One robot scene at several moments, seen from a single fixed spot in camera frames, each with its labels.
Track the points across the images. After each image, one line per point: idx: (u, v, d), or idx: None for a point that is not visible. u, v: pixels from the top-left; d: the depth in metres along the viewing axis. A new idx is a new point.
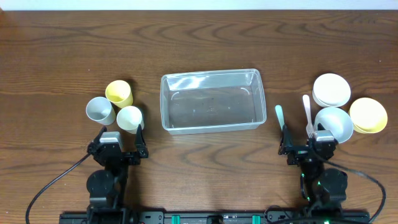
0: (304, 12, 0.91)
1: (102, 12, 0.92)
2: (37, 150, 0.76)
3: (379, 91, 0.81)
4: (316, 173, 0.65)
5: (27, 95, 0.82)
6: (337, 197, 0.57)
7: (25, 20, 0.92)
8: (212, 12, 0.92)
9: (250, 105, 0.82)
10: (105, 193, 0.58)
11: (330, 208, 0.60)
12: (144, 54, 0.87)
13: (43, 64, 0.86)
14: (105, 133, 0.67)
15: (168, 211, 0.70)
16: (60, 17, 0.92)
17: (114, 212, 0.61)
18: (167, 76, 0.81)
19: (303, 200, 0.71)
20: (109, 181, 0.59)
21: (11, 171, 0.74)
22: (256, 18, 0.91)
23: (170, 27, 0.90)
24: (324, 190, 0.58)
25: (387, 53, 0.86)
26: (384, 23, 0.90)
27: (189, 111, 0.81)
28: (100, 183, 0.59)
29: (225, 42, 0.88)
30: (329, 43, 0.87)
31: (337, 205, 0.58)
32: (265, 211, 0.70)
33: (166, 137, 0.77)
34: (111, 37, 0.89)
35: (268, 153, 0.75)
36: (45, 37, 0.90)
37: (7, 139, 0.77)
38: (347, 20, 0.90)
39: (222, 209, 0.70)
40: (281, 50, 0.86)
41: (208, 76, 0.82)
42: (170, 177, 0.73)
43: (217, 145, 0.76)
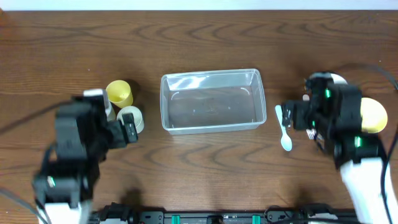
0: (305, 12, 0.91)
1: (102, 12, 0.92)
2: (37, 150, 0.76)
3: (379, 91, 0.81)
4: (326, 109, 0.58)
5: (27, 95, 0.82)
6: (352, 97, 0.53)
7: (25, 20, 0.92)
8: (212, 12, 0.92)
9: (250, 105, 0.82)
10: (76, 114, 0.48)
11: (349, 119, 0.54)
12: (144, 54, 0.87)
13: (43, 64, 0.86)
14: (87, 90, 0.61)
15: (168, 211, 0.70)
16: (60, 17, 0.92)
17: (81, 158, 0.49)
18: (168, 75, 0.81)
19: (303, 200, 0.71)
20: (85, 109, 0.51)
21: (10, 171, 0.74)
22: (256, 18, 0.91)
23: (170, 27, 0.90)
24: (339, 96, 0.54)
25: (387, 53, 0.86)
26: (384, 23, 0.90)
27: (189, 111, 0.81)
28: (74, 109, 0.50)
29: (225, 42, 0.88)
30: (329, 43, 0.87)
31: (356, 109, 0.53)
32: (265, 211, 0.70)
33: (166, 137, 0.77)
34: (111, 37, 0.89)
35: (268, 153, 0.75)
36: (46, 37, 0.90)
37: (7, 139, 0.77)
38: (347, 20, 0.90)
39: (222, 209, 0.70)
40: (281, 50, 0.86)
41: (208, 76, 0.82)
42: (170, 177, 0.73)
43: (217, 145, 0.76)
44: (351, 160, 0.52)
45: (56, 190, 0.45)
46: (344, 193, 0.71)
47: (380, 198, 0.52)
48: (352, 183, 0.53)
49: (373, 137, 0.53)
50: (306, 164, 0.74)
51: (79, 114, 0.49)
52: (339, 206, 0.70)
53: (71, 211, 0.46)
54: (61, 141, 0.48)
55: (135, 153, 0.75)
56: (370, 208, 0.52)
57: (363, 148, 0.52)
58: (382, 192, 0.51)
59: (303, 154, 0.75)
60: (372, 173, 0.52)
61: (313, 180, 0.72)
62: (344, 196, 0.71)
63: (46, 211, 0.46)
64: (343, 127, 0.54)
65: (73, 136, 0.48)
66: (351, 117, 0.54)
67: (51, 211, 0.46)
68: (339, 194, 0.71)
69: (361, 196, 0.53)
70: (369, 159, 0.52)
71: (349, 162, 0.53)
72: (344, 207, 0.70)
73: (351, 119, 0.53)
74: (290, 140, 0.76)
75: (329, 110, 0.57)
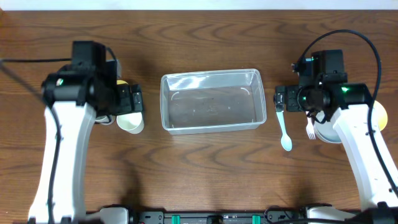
0: (305, 12, 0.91)
1: (102, 12, 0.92)
2: (37, 150, 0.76)
3: (379, 91, 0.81)
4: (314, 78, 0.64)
5: (27, 95, 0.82)
6: (333, 53, 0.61)
7: (24, 20, 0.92)
8: (212, 12, 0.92)
9: (250, 105, 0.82)
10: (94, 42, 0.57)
11: (334, 74, 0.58)
12: (144, 54, 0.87)
13: (43, 64, 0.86)
14: None
15: (168, 211, 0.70)
16: (60, 17, 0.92)
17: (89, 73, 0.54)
18: (167, 75, 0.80)
19: (303, 200, 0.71)
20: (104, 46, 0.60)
21: (10, 171, 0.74)
22: (257, 18, 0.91)
23: (170, 27, 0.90)
24: (322, 56, 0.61)
25: (387, 53, 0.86)
26: (384, 23, 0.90)
27: (189, 111, 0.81)
28: None
29: (225, 42, 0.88)
30: (329, 43, 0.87)
31: (339, 65, 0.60)
32: (265, 211, 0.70)
33: (166, 137, 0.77)
34: (111, 37, 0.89)
35: (268, 153, 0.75)
36: (45, 37, 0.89)
37: (6, 139, 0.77)
38: (347, 20, 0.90)
39: (222, 209, 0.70)
40: (282, 50, 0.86)
41: (208, 76, 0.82)
42: (170, 177, 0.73)
43: (217, 145, 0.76)
44: (340, 107, 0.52)
45: (64, 88, 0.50)
46: (344, 193, 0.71)
47: (368, 135, 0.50)
48: (342, 128, 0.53)
49: (357, 85, 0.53)
50: (306, 164, 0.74)
51: (97, 43, 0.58)
52: (339, 206, 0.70)
53: (77, 109, 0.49)
54: (76, 61, 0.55)
55: (135, 153, 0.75)
56: (359, 149, 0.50)
57: (349, 95, 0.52)
58: (369, 130, 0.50)
59: (303, 154, 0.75)
60: (359, 113, 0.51)
61: (313, 179, 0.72)
62: (343, 196, 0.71)
63: (53, 110, 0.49)
64: (330, 79, 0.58)
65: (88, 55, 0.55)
66: (335, 72, 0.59)
67: (58, 109, 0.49)
68: (339, 193, 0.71)
69: (350, 137, 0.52)
70: (356, 104, 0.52)
71: (337, 109, 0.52)
72: (343, 207, 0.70)
73: (334, 73, 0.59)
74: (290, 140, 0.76)
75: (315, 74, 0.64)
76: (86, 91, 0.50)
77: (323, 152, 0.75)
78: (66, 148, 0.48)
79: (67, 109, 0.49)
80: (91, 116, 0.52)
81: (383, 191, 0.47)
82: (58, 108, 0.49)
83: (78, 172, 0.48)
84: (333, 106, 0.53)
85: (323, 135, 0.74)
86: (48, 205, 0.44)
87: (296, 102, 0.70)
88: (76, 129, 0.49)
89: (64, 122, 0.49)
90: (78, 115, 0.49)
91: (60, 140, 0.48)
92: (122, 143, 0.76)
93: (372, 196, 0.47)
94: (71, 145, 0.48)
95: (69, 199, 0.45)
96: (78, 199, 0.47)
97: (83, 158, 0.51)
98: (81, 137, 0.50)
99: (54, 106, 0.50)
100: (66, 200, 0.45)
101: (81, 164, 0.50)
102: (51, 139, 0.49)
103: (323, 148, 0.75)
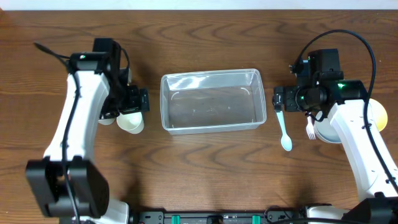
0: (305, 12, 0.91)
1: (102, 12, 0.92)
2: (37, 150, 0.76)
3: (379, 91, 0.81)
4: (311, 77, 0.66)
5: (26, 95, 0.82)
6: (328, 51, 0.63)
7: (24, 20, 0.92)
8: (212, 12, 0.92)
9: (250, 105, 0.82)
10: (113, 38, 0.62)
11: (329, 72, 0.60)
12: (144, 54, 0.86)
13: (42, 64, 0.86)
14: None
15: (168, 211, 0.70)
16: (60, 17, 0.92)
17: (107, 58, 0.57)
18: (167, 75, 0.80)
19: (303, 200, 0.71)
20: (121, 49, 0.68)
21: (10, 171, 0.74)
22: (257, 18, 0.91)
23: (170, 27, 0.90)
24: (318, 56, 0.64)
25: (388, 53, 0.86)
26: (384, 22, 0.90)
27: (189, 111, 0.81)
28: None
29: (225, 42, 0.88)
30: (329, 42, 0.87)
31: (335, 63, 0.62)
32: (265, 211, 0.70)
33: (166, 137, 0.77)
34: (111, 37, 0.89)
35: (268, 153, 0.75)
36: (45, 37, 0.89)
37: (6, 139, 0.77)
38: (347, 20, 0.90)
39: (222, 209, 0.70)
40: (282, 50, 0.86)
41: (208, 76, 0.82)
42: (170, 177, 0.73)
43: (217, 145, 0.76)
44: (336, 102, 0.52)
45: (84, 61, 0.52)
46: (344, 193, 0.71)
47: (364, 129, 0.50)
48: (339, 123, 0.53)
49: (354, 81, 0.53)
50: (306, 164, 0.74)
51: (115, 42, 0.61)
52: (339, 206, 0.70)
53: (95, 76, 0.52)
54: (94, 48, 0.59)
55: (135, 153, 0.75)
56: (355, 140, 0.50)
57: (345, 91, 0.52)
58: (364, 124, 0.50)
59: (303, 154, 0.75)
60: (354, 109, 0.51)
61: (313, 179, 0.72)
62: (344, 196, 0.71)
63: (74, 74, 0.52)
64: (326, 76, 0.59)
65: (106, 43, 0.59)
66: (331, 70, 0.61)
67: (79, 74, 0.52)
68: (339, 193, 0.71)
69: (346, 130, 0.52)
70: (351, 100, 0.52)
71: (333, 105, 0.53)
72: (344, 207, 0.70)
73: (330, 71, 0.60)
74: (290, 140, 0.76)
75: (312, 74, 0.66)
76: (105, 65, 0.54)
77: (323, 152, 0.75)
78: (83, 104, 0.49)
79: (87, 76, 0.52)
80: (106, 88, 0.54)
81: (380, 182, 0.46)
82: (79, 74, 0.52)
83: (91, 129, 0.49)
84: (330, 102, 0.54)
85: (323, 135, 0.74)
86: (62, 145, 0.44)
87: (295, 102, 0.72)
88: (94, 90, 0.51)
89: (84, 84, 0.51)
90: (96, 79, 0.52)
91: (79, 98, 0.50)
92: (122, 143, 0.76)
93: (370, 187, 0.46)
94: (87, 104, 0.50)
95: (81, 144, 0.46)
96: (89, 149, 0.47)
97: (96, 120, 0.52)
98: (97, 101, 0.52)
99: (76, 73, 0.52)
100: (79, 145, 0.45)
101: (94, 125, 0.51)
102: (70, 97, 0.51)
103: (323, 148, 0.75)
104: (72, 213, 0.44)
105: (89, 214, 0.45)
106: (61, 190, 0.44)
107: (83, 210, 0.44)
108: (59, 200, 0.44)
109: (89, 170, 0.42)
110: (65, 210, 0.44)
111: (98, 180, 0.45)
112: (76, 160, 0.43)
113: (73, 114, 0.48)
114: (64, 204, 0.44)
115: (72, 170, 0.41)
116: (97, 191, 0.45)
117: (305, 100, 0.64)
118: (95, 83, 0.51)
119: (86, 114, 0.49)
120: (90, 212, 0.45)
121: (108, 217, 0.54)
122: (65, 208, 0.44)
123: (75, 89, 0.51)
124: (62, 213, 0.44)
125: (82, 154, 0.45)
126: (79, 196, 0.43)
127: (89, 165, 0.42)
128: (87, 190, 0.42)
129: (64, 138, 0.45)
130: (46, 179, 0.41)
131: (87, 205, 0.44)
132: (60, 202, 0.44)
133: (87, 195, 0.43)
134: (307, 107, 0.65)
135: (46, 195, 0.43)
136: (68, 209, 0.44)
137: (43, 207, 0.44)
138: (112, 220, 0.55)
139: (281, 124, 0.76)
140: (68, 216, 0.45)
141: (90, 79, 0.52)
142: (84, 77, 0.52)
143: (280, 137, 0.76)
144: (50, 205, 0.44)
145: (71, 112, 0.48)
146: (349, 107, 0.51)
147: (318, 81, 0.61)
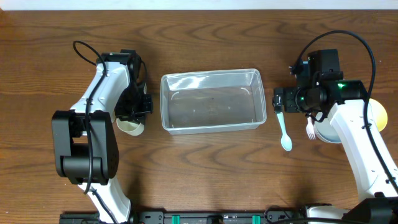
0: (305, 12, 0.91)
1: (102, 12, 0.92)
2: (36, 150, 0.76)
3: (379, 91, 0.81)
4: (311, 78, 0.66)
5: (26, 95, 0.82)
6: (328, 51, 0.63)
7: (24, 20, 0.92)
8: (212, 12, 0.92)
9: (250, 105, 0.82)
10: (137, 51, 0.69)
11: (329, 72, 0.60)
12: (144, 53, 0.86)
13: (42, 64, 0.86)
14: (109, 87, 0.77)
15: (168, 211, 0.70)
16: (60, 17, 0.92)
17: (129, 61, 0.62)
18: (167, 76, 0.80)
19: (302, 200, 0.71)
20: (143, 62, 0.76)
21: (10, 171, 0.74)
22: (257, 18, 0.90)
23: (170, 27, 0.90)
24: (318, 56, 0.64)
25: (387, 53, 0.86)
26: (384, 22, 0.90)
27: (189, 111, 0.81)
28: None
29: (225, 42, 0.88)
30: (329, 42, 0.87)
31: (335, 63, 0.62)
32: (265, 211, 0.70)
33: (166, 137, 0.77)
34: (111, 37, 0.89)
35: (268, 153, 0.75)
36: (45, 37, 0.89)
37: (5, 139, 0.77)
38: (347, 20, 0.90)
39: (222, 209, 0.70)
40: (282, 50, 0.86)
41: (208, 76, 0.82)
42: (170, 177, 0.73)
43: (217, 145, 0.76)
44: (336, 102, 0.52)
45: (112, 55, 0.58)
46: (343, 193, 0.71)
47: (364, 129, 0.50)
48: (338, 122, 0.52)
49: (354, 81, 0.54)
50: (306, 164, 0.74)
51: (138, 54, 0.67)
52: (339, 206, 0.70)
53: (120, 65, 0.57)
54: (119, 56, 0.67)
55: (135, 153, 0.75)
56: (355, 140, 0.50)
57: (344, 91, 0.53)
58: (364, 124, 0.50)
59: (303, 154, 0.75)
60: (355, 109, 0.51)
61: (313, 179, 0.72)
62: (343, 196, 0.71)
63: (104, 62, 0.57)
64: (326, 77, 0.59)
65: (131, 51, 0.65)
66: (331, 71, 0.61)
67: (107, 62, 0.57)
68: (339, 193, 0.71)
69: (346, 129, 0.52)
70: (351, 100, 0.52)
71: (333, 105, 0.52)
72: (343, 207, 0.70)
73: (331, 71, 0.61)
74: (290, 140, 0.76)
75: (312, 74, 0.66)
76: (129, 62, 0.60)
77: (323, 152, 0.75)
78: (108, 79, 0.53)
79: (114, 64, 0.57)
80: (126, 78, 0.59)
81: (380, 182, 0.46)
82: (107, 63, 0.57)
83: (111, 100, 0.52)
84: (330, 102, 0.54)
85: (323, 135, 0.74)
86: (87, 102, 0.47)
87: (295, 102, 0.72)
88: (117, 76, 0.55)
89: (111, 68, 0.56)
90: (121, 66, 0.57)
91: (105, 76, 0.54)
92: (122, 143, 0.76)
93: (370, 187, 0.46)
94: (112, 80, 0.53)
95: (104, 106, 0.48)
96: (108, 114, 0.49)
97: (117, 96, 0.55)
98: (119, 82, 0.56)
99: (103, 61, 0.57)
100: (101, 105, 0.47)
101: (114, 99, 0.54)
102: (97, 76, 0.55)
103: (323, 148, 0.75)
104: (84, 172, 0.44)
105: (101, 175, 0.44)
106: (76, 150, 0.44)
107: (96, 168, 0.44)
108: (74, 155, 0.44)
109: (108, 122, 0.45)
110: (78, 168, 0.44)
111: (112, 140, 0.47)
112: (96, 113, 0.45)
113: (99, 86, 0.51)
114: (78, 160, 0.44)
115: (95, 119, 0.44)
116: (111, 151, 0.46)
117: (305, 100, 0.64)
118: (121, 68, 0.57)
119: (109, 87, 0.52)
120: (102, 172, 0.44)
121: (114, 201, 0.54)
122: (79, 164, 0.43)
123: (102, 70, 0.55)
124: (74, 170, 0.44)
125: (102, 110, 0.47)
126: (95, 150, 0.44)
127: (109, 119, 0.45)
128: (104, 141, 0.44)
129: (89, 97, 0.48)
130: (68, 127, 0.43)
131: (101, 162, 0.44)
132: (74, 157, 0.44)
133: (104, 147, 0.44)
134: (307, 107, 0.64)
135: (64, 147, 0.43)
136: (81, 167, 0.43)
137: (58, 161, 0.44)
138: (117, 206, 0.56)
139: (281, 123, 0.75)
140: (79, 175, 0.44)
141: (117, 66, 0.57)
142: (111, 64, 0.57)
143: (280, 138, 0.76)
144: (64, 160, 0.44)
145: (97, 83, 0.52)
146: (350, 107, 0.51)
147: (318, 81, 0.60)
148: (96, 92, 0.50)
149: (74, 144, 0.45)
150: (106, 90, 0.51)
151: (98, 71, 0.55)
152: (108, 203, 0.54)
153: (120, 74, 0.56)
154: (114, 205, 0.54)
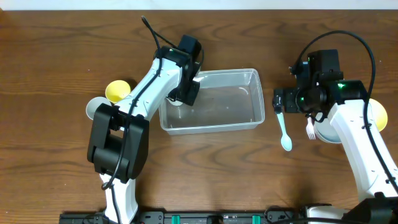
0: (305, 12, 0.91)
1: (102, 12, 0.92)
2: (36, 150, 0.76)
3: (379, 91, 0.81)
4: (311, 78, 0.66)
5: (26, 95, 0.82)
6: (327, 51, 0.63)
7: (24, 20, 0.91)
8: (212, 11, 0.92)
9: (249, 105, 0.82)
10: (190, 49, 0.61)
11: (329, 72, 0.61)
12: (145, 54, 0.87)
13: (43, 64, 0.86)
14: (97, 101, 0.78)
15: (168, 211, 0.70)
16: (60, 17, 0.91)
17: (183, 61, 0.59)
18: None
19: (303, 200, 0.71)
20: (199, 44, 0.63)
21: (10, 171, 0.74)
22: (257, 18, 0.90)
23: (170, 27, 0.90)
24: (318, 56, 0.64)
25: (387, 53, 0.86)
26: (384, 23, 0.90)
27: (188, 111, 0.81)
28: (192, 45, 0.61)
29: (224, 42, 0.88)
30: (329, 42, 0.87)
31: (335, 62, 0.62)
32: (265, 211, 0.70)
33: (166, 137, 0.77)
34: (111, 37, 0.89)
35: (268, 153, 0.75)
36: (45, 37, 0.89)
37: (5, 139, 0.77)
38: (346, 20, 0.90)
39: (222, 209, 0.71)
40: (282, 50, 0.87)
41: (206, 76, 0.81)
42: (170, 177, 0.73)
43: (217, 145, 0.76)
44: (336, 102, 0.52)
45: (171, 54, 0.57)
46: (343, 193, 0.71)
47: (364, 129, 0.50)
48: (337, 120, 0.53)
49: (354, 82, 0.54)
50: (306, 164, 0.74)
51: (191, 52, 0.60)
52: (339, 206, 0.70)
53: (175, 67, 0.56)
54: (181, 45, 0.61)
55: None
56: (355, 140, 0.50)
57: (344, 91, 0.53)
58: (364, 124, 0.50)
59: (303, 154, 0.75)
60: (355, 108, 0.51)
61: (313, 179, 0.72)
62: (343, 196, 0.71)
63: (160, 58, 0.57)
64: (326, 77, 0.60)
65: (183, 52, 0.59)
66: (331, 71, 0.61)
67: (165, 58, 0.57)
68: (339, 193, 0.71)
69: (345, 129, 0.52)
70: (352, 101, 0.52)
71: (333, 105, 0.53)
72: (344, 207, 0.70)
73: (330, 72, 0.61)
74: (290, 140, 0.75)
75: (312, 74, 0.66)
76: (186, 63, 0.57)
77: (323, 152, 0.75)
78: (160, 81, 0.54)
79: (170, 63, 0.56)
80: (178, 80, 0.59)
81: (380, 182, 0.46)
82: (164, 59, 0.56)
83: (157, 102, 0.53)
84: (330, 102, 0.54)
85: (323, 135, 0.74)
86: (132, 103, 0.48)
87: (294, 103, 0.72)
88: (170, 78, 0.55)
89: (166, 68, 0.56)
90: (175, 70, 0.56)
91: (157, 76, 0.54)
92: None
93: (370, 187, 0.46)
94: (161, 84, 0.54)
95: (146, 109, 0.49)
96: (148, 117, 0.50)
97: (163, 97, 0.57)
98: (169, 84, 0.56)
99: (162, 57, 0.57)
100: (145, 109, 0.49)
101: (160, 99, 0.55)
102: (150, 73, 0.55)
103: (323, 148, 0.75)
104: (111, 165, 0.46)
105: (125, 173, 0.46)
106: (111, 142, 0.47)
107: (122, 166, 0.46)
108: (107, 147, 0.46)
109: (146, 131, 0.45)
110: (107, 159, 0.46)
111: (145, 144, 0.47)
112: (138, 118, 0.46)
113: (148, 87, 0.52)
114: (109, 154, 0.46)
115: (133, 126, 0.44)
116: (140, 155, 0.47)
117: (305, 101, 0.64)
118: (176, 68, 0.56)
119: (156, 93, 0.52)
120: (125, 172, 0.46)
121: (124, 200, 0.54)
122: (109, 157, 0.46)
123: (157, 69, 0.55)
124: (103, 160, 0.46)
125: (144, 116, 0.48)
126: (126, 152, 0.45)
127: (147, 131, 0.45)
128: (135, 147, 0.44)
129: (135, 99, 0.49)
130: (108, 122, 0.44)
131: (129, 162, 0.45)
132: (107, 149, 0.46)
133: (133, 152, 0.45)
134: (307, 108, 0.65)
135: (99, 140, 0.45)
136: (110, 160, 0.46)
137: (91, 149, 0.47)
138: (125, 205, 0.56)
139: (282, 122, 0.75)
140: (105, 165, 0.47)
141: (171, 67, 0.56)
142: (167, 61, 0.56)
143: (280, 138, 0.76)
144: (97, 149, 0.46)
145: (148, 83, 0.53)
146: (351, 106, 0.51)
147: (318, 81, 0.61)
148: (144, 94, 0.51)
149: (109, 136, 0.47)
150: (152, 96, 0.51)
151: (153, 70, 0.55)
152: (118, 198, 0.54)
153: (173, 76, 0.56)
154: (123, 203, 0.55)
